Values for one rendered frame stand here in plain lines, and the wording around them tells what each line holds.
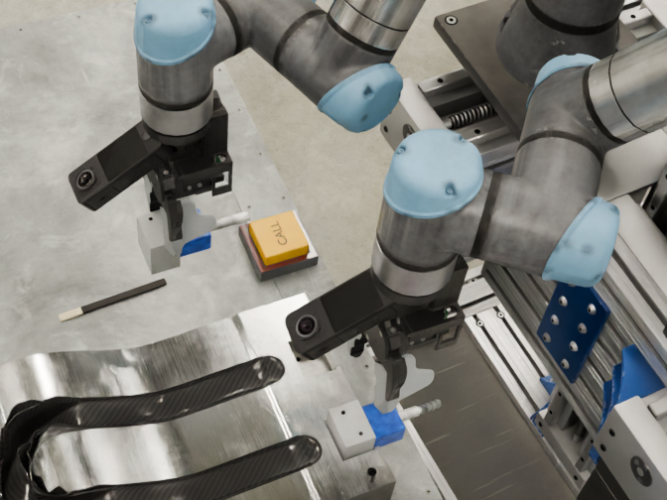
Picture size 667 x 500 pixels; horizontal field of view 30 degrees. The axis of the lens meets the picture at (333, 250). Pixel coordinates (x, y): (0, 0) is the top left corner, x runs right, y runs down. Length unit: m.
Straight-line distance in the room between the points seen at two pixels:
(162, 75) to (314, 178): 1.54
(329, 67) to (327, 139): 1.63
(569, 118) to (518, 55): 0.44
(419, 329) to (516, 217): 0.20
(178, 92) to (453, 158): 0.33
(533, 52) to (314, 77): 0.40
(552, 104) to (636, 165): 0.53
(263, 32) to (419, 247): 0.30
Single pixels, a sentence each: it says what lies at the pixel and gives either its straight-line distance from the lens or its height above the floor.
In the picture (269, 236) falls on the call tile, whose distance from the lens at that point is 1.59.
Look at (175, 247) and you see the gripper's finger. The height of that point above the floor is 0.97.
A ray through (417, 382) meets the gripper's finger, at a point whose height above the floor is 1.05.
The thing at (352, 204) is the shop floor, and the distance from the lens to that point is 2.69.
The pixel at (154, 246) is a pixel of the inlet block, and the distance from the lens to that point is 1.43.
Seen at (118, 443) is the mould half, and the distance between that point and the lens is 1.36.
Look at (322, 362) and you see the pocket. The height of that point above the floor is 0.86.
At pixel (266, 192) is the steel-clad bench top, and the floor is 0.80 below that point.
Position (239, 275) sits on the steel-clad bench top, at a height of 0.80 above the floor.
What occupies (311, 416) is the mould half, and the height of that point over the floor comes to 0.89.
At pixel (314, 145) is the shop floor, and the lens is 2.78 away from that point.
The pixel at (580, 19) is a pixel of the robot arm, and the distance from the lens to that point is 1.47.
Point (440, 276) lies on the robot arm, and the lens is 1.09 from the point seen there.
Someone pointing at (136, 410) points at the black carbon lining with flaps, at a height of 0.89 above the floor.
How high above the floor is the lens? 2.13
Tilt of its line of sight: 54 degrees down
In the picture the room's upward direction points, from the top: 9 degrees clockwise
